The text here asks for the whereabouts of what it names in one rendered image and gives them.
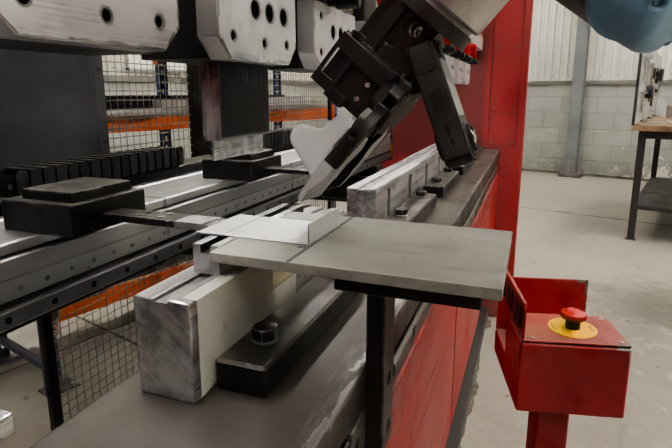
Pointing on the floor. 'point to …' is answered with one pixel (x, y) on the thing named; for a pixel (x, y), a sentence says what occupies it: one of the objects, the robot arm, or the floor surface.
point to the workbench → (657, 188)
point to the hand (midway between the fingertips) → (324, 190)
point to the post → (195, 111)
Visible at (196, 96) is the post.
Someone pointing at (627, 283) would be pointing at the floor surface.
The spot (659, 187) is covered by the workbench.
